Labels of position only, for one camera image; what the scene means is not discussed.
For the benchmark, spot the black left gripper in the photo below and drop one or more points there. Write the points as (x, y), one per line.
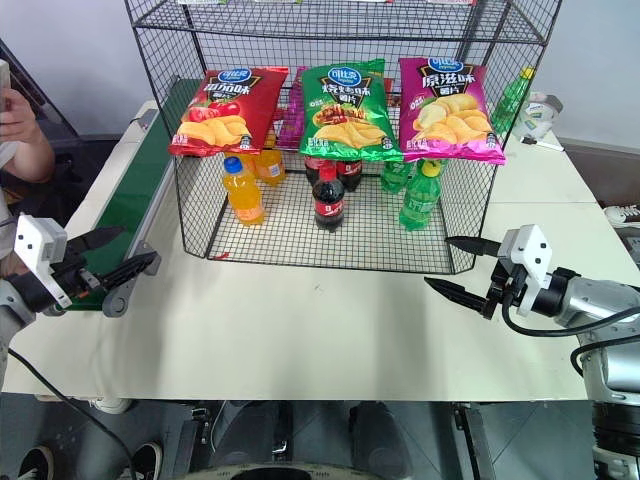
(70, 275)

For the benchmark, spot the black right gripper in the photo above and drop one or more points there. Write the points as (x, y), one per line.
(502, 287)

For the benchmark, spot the dark rounded robot base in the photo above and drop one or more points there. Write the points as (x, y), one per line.
(310, 440)

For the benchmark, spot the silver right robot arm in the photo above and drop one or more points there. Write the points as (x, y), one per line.
(600, 300)

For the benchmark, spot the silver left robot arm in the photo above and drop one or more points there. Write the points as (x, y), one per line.
(12, 307)

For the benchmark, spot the person bare forearm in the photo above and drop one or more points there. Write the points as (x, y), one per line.
(32, 160)

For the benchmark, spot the green conveyor belt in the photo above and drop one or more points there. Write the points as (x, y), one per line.
(135, 190)

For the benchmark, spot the person bare hand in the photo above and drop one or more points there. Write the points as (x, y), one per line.
(20, 120)

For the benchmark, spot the green soda bottle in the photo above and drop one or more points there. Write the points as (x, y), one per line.
(395, 175)
(510, 102)
(420, 200)

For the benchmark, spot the orange soda bottle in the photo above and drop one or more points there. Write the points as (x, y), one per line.
(245, 197)
(272, 167)

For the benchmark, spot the white marker pen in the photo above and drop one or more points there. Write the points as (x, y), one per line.
(542, 144)

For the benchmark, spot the cola bottle red label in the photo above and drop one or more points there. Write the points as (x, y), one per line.
(328, 202)
(312, 172)
(350, 175)

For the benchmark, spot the purple potato chips bag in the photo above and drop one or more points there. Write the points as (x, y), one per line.
(450, 110)
(292, 115)

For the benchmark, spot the red potato chips bag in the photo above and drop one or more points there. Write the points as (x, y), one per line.
(230, 107)

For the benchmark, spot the white handheld device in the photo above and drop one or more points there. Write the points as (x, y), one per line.
(3, 85)

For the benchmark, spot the green potato chips bag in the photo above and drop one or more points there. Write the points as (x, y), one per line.
(347, 107)

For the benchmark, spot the black sneaker white sole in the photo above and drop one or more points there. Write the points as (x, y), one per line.
(147, 460)
(37, 462)

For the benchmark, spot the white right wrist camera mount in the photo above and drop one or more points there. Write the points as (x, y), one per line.
(532, 252)

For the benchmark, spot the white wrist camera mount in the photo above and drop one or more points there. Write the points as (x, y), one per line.
(35, 245)
(532, 252)

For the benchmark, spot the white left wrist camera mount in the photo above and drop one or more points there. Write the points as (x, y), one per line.
(35, 245)

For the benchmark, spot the black metal frame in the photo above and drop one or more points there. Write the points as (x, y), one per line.
(35, 95)

